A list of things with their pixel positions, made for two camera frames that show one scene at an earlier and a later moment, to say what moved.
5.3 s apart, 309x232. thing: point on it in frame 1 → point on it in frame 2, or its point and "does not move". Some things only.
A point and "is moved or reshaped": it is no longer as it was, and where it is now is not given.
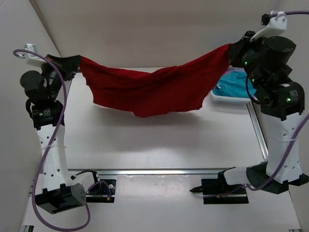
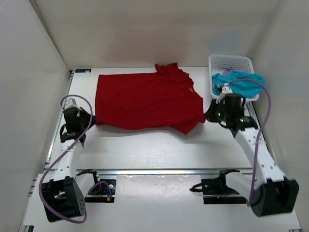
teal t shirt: [233, 83] does not move
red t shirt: [159, 90] is moved or reshaped
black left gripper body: [67, 73] → [85, 119]
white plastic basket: [217, 100] → [217, 63]
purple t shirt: [230, 69] does not move
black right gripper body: [245, 46] → [219, 113]
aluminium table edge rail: [152, 172] does not move
